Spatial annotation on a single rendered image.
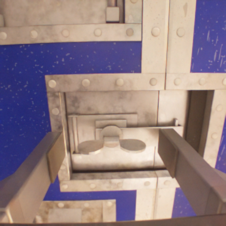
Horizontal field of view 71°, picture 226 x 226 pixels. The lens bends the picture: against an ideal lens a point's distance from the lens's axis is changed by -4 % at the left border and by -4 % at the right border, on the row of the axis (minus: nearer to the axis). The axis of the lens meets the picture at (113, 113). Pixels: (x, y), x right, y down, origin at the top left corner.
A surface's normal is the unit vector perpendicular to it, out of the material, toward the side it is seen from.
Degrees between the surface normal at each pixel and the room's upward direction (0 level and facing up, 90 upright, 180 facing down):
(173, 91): 90
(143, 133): 90
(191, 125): 90
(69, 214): 124
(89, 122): 90
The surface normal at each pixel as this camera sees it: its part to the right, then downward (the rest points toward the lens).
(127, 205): 0.04, 0.29
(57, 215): 0.02, -0.29
